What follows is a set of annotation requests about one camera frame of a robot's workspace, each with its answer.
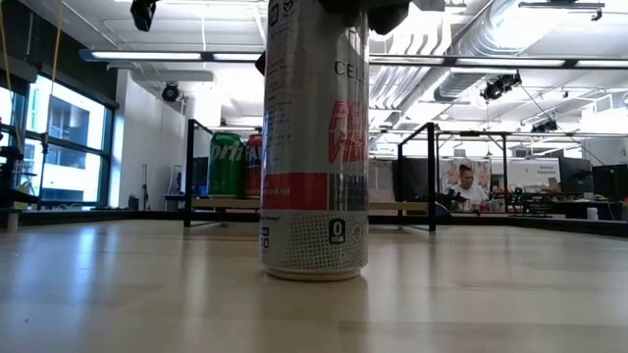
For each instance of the white Celsius peach can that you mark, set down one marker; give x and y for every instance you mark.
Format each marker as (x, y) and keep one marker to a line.
(304, 147)

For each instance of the orange red Fanta can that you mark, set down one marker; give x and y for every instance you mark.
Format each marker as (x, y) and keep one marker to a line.
(253, 171)

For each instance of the green Sprite can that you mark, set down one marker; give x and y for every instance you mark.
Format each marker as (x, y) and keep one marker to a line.
(225, 171)

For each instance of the long ceiling light strip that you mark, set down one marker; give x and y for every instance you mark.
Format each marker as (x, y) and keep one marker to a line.
(147, 55)
(515, 62)

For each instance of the black ceiling track spotlight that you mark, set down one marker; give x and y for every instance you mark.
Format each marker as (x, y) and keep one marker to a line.
(544, 125)
(500, 85)
(170, 92)

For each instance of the black background panel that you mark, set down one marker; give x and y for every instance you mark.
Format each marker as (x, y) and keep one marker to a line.
(409, 179)

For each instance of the large glass window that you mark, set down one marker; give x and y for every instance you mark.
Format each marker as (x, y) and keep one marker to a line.
(73, 171)

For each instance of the person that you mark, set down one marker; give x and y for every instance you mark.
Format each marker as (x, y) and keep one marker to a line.
(468, 191)

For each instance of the black storage rack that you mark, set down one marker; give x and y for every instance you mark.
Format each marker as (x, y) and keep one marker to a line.
(10, 171)

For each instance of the black computer monitor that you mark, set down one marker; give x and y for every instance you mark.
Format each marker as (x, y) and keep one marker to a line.
(575, 174)
(611, 181)

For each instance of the white cup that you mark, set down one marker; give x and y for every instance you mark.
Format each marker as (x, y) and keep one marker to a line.
(592, 214)

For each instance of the silver ventilation duct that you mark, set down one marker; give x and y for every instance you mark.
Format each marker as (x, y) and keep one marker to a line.
(461, 83)

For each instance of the black metal rack frame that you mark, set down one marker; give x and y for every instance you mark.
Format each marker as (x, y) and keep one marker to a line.
(188, 171)

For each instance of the black background gantry frame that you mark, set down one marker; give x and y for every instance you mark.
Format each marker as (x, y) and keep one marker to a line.
(504, 157)

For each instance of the black metal rig frame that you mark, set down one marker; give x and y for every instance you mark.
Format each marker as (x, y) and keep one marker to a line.
(73, 217)

